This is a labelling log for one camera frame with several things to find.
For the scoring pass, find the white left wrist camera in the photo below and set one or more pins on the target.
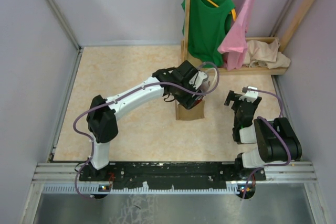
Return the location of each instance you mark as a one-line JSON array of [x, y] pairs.
[[200, 81]]

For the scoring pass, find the green tank top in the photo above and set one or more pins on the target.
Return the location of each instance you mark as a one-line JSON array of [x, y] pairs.
[[209, 23]]

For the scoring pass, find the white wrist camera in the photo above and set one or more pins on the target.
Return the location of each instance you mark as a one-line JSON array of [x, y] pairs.
[[200, 81], [250, 94]]

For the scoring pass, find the beige crumpled cloth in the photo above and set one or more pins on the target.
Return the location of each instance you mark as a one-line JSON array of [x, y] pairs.
[[262, 54]]

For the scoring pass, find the pink shirt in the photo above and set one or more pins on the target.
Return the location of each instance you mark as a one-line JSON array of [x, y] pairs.
[[234, 46]]

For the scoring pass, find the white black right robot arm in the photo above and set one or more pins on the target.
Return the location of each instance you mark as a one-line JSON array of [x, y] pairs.
[[277, 143]]

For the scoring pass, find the brown canvas bag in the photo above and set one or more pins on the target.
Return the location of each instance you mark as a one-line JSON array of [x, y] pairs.
[[197, 111]]

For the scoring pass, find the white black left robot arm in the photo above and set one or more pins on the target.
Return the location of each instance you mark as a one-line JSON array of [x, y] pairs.
[[105, 113]]

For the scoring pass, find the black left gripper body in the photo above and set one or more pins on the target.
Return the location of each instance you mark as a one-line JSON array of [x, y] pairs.
[[185, 97]]

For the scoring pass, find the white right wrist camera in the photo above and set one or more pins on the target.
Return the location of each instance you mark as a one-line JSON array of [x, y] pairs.
[[250, 94]]

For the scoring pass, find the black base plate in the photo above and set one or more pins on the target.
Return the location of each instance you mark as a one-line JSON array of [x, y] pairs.
[[166, 175]]

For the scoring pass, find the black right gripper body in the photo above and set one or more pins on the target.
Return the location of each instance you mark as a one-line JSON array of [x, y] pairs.
[[235, 108]]

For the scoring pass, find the wooden clothes rack frame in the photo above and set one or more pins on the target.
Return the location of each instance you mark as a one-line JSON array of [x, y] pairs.
[[284, 41]]

